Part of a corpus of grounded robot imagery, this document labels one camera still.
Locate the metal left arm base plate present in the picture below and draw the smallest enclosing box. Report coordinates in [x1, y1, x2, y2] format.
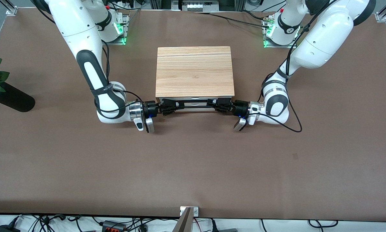
[262, 18, 298, 49]

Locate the short black table cable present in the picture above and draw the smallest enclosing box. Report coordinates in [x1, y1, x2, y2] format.
[241, 10, 268, 21]

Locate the white power strip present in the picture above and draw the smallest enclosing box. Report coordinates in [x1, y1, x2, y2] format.
[179, 0, 210, 12]

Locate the black connector with orange levers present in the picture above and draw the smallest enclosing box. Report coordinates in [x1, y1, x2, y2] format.
[102, 220, 127, 232]

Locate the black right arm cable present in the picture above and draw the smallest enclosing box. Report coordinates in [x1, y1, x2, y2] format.
[94, 39, 145, 114]

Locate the beige camera mount post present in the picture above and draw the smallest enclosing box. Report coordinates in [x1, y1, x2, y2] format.
[172, 208, 193, 232]

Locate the white drawer with black handle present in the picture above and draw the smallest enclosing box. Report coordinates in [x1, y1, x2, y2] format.
[158, 96, 234, 109]

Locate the black vase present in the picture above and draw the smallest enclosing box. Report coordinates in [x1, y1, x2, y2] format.
[0, 82, 35, 113]

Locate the looped black floor cable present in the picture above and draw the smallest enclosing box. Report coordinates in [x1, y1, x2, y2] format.
[308, 219, 339, 228]

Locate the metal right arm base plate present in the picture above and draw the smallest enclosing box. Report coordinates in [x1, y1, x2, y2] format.
[108, 13, 130, 46]

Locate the silver camera mount bracket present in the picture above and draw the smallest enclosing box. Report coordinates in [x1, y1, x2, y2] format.
[180, 206, 199, 217]

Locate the long black table cable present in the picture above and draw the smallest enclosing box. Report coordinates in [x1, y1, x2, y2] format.
[195, 12, 272, 28]

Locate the light wooden drawer cabinet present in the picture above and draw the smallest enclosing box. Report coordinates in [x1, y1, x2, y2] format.
[155, 46, 235, 99]

